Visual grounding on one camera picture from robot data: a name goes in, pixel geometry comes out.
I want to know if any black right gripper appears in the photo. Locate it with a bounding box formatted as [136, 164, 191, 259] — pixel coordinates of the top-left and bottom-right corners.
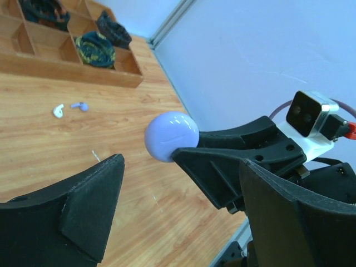
[172, 116, 306, 214]

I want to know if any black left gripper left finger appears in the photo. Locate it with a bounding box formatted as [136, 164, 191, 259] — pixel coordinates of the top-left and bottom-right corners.
[1, 154, 125, 266]

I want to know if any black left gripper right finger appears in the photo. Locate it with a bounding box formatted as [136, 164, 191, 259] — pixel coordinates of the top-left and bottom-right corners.
[240, 160, 355, 266]

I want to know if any purple round charging case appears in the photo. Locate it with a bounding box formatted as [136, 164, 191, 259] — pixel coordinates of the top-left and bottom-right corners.
[145, 111, 199, 162]

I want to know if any purple earbud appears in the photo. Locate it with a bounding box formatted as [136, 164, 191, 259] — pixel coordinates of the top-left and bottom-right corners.
[71, 102, 88, 112]

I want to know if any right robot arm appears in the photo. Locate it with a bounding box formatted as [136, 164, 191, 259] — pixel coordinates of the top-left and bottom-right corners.
[172, 116, 355, 214]

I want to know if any white earbud near tray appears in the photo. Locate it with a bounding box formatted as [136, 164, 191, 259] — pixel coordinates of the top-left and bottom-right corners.
[53, 104, 64, 118]

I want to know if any rolled dark tie right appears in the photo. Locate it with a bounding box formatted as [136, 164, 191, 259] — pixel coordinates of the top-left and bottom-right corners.
[96, 10, 132, 50]

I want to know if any rolled blue yellow tie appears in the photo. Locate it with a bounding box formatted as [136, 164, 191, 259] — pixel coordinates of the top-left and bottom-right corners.
[75, 31, 116, 68]

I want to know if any wooden divided tray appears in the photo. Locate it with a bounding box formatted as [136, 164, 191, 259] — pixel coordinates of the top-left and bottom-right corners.
[1, 1, 143, 88]

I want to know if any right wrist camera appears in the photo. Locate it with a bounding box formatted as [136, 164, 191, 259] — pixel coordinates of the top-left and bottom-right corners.
[286, 91, 339, 137]

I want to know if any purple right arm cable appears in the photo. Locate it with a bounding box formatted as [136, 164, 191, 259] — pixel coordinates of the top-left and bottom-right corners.
[268, 98, 356, 120]

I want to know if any aluminium frame rail right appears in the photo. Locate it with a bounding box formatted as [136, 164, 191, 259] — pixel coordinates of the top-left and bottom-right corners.
[147, 0, 195, 117]

